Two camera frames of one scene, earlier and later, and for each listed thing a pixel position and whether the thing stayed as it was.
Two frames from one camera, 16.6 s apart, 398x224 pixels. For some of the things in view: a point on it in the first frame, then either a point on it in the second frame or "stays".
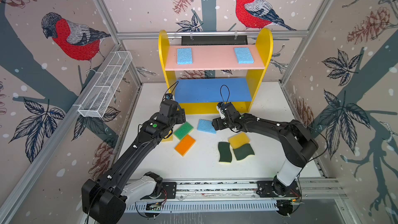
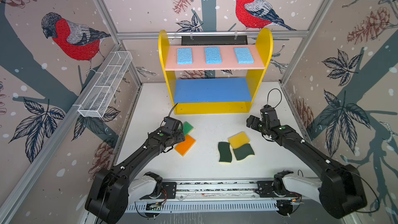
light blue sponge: x=205 y=126 to x=213 y=55
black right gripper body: x=222 y=124 to x=264 y=129
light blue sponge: x=184 y=56 stays
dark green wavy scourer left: x=226 y=156 stays
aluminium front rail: x=314 y=189 stays
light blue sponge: x=244 y=55 stays
